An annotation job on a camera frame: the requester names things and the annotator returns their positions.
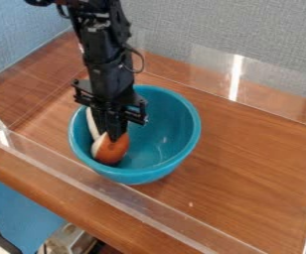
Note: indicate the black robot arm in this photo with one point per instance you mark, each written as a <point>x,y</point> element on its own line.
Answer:
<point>101,27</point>

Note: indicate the clear acrylic table barrier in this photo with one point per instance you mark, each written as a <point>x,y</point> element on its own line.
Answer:
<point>235,198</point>

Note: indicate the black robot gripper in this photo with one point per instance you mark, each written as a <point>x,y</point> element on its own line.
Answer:
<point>108,93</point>

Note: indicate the blue plastic bowl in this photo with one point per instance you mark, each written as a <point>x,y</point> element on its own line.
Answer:
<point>160,144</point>

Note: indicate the white power strip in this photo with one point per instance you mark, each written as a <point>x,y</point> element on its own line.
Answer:
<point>69,240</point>

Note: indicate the brown and white toy mushroom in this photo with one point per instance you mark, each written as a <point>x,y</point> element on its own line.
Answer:
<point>105,151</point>

